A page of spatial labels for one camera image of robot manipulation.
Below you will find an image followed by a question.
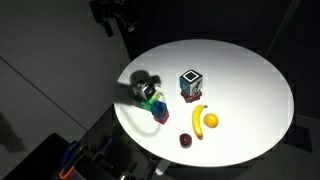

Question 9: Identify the lime soft cube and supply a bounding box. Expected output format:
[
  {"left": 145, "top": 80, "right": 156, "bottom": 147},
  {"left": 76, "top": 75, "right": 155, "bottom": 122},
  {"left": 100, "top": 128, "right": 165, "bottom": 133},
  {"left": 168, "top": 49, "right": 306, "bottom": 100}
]
[{"left": 148, "top": 90, "right": 163, "bottom": 105}]

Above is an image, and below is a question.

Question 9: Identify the yellow toy banana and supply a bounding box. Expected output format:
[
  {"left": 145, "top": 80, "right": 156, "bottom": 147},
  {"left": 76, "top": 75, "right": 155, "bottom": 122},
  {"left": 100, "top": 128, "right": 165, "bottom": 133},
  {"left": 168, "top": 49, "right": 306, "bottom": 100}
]
[{"left": 191, "top": 104, "right": 208, "bottom": 141}]

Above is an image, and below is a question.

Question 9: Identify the yellow orange toy fruit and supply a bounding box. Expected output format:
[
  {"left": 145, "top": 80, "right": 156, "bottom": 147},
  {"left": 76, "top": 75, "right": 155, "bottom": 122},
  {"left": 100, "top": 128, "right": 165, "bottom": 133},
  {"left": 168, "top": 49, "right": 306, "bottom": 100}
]
[{"left": 203, "top": 113, "right": 220, "bottom": 129}]

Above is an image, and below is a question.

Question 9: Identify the dark red toy plum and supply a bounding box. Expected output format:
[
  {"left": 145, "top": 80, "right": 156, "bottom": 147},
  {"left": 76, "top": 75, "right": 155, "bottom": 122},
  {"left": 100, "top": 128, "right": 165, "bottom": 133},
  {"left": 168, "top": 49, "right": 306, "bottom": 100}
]
[{"left": 179, "top": 133, "right": 193, "bottom": 149}]

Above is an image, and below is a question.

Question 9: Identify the pink soft cube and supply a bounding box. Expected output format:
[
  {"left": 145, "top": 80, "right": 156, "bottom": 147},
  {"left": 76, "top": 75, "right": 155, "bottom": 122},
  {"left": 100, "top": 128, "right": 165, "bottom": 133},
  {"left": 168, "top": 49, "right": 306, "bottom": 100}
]
[{"left": 153, "top": 110, "right": 170, "bottom": 126}]

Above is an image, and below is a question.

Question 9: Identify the large blue number cube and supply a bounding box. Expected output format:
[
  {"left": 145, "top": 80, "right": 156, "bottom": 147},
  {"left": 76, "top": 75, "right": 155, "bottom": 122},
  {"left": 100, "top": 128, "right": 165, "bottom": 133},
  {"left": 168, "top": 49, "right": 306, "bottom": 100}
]
[{"left": 179, "top": 69, "right": 204, "bottom": 96}]

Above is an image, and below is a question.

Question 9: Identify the purple clamp orange trigger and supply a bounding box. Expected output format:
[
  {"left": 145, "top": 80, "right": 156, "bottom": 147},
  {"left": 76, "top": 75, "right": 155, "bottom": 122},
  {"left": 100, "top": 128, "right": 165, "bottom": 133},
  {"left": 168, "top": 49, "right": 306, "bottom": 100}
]
[{"left": 59, "top": 139, "right": 88, "bottom": 180}]

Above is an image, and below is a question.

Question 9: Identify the dark red picture cube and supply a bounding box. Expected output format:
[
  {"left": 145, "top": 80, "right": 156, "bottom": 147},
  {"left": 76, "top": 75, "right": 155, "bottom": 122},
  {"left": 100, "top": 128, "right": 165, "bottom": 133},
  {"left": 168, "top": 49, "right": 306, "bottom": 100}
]
[{"left": 180, "top": 90, "right": 203, "bottom": 104}]

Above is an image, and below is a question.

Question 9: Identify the blue soft cube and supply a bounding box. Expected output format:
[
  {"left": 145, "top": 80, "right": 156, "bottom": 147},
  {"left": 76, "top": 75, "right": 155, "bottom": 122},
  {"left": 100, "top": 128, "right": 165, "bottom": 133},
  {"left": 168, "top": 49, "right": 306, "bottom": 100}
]
[{"left": 150, "top": 100, "right": 168, "bottom": 118}]

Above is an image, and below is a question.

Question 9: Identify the green soft cube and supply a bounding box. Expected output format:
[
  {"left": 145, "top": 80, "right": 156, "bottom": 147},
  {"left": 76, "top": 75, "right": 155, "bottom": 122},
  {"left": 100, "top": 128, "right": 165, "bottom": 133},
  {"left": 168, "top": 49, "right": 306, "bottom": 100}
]
[{"left": 139, "top": 99, "right": 155, "bottom": 112}]

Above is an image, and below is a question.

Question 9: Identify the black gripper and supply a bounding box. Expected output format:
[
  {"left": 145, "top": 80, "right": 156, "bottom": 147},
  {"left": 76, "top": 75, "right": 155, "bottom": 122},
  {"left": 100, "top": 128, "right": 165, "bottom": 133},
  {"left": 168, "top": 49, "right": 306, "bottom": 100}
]
[{"left": 101, "top": 0, "right": 138, "bottom": 38}]

